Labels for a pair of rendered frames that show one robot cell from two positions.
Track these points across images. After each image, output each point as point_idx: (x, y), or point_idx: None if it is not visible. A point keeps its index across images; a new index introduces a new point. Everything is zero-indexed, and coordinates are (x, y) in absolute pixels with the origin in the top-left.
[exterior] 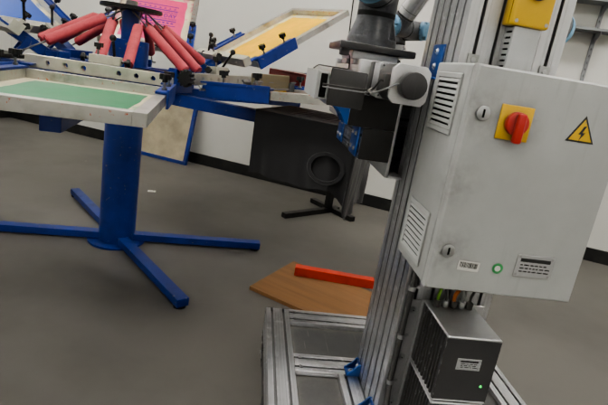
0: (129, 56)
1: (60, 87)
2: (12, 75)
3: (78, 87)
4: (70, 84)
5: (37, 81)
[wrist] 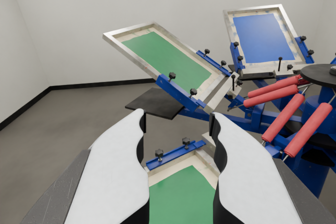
0: (293, 147)
1: (187, 190)
2: (174, 162)
3: (207, 189)
4: (210, 177)
5: (188, 169)
